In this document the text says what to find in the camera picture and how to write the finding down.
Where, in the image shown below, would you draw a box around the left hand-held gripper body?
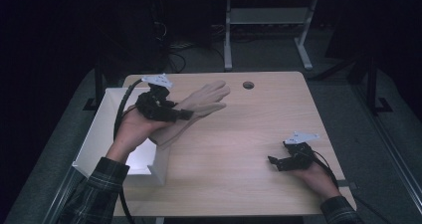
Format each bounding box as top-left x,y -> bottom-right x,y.
134,72 -> 178,122

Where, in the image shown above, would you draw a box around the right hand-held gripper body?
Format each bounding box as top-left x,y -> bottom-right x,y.
281,130 -> 320,172

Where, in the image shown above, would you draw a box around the beige glove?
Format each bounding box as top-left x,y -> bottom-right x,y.
147,80 -> 232,150

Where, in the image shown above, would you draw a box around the white box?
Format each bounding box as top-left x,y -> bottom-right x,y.
72,87 -> 171,187

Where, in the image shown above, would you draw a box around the person's left hand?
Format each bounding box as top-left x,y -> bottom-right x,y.
105,105 -> 174,164

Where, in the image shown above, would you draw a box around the person's right hand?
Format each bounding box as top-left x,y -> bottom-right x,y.
291,162 -> 341,201

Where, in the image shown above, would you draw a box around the black metal stand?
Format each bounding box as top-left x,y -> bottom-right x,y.
82,59 -> 107,112
346,51 -> 394,116

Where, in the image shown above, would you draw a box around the white metal stand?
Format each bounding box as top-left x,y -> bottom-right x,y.
223,0 -> 319,72

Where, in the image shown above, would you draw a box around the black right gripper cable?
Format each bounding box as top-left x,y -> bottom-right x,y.
310,149 -> 340,190

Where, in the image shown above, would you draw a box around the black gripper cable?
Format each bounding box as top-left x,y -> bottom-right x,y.
310,149 -> 340,190
112,79 -> 144,224

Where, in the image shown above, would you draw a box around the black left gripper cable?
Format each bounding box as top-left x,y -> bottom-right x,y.
112,79 -> 144,224

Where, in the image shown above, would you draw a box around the black floor cables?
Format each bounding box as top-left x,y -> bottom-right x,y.
152,20 -> 227,74

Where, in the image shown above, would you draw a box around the aluminium rail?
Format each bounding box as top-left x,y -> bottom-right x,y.
41,165 -> 83,224
350,81 -> 422,207

